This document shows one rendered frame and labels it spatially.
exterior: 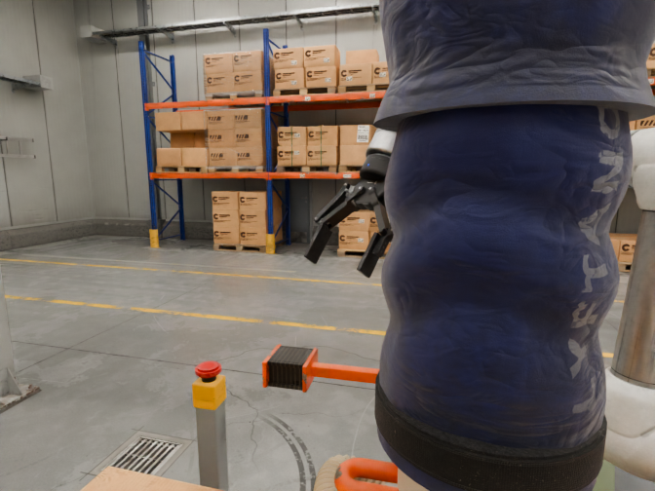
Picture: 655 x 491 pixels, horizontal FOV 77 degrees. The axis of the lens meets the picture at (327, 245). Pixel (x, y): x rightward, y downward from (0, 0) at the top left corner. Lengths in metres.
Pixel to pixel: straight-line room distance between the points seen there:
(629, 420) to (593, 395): 0.71
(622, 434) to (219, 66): 8.41
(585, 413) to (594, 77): 0.26
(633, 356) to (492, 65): 0.89
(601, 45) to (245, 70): 8.29
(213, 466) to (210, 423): 0.13
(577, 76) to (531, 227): 0.11
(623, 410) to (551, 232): 0.82
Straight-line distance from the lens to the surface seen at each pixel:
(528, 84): 0.33
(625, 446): 1.16
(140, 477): 1.02
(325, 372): 0.79
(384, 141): 0.76
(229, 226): 8.67
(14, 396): 3.73
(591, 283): 0.38
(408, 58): 0.38
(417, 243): 0.36
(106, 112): 12.09
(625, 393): 1.13
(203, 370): 1.18
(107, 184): 12.11
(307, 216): 9.29
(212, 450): 1.29
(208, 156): 8.75
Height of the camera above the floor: 1.55
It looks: 10 degrees down
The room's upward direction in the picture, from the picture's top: straight up
